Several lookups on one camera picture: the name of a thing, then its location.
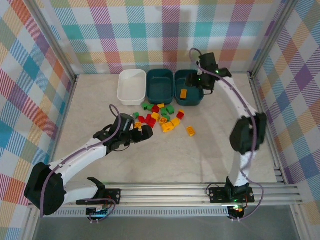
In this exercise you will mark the teal plastic container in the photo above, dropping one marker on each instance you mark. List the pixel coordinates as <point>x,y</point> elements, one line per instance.
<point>160,87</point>
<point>193,98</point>

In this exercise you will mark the rounded yellow printed lego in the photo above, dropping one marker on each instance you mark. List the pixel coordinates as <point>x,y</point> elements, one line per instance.
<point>167,127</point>

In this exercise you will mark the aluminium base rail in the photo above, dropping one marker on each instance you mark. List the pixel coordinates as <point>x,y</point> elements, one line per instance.
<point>162,196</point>

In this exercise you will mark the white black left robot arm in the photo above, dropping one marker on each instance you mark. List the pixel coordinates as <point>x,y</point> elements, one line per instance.
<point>75,157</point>

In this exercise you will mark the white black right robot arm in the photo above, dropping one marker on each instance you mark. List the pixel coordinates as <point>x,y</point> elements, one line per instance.
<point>240,100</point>

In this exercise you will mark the orange printed lego brick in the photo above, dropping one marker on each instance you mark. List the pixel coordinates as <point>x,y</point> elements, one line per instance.
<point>163,121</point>

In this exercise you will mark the white plastic container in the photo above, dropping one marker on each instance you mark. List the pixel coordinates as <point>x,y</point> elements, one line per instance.
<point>131,85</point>

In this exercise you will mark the aluminium frame post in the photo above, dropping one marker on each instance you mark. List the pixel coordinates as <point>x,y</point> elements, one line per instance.
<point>272,37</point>
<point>53,42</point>

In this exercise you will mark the long yellow lego brick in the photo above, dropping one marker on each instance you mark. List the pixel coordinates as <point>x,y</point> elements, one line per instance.
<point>183,93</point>

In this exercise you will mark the small control circuit board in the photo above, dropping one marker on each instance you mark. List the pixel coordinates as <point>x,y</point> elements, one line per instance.
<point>98,213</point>
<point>237,210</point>

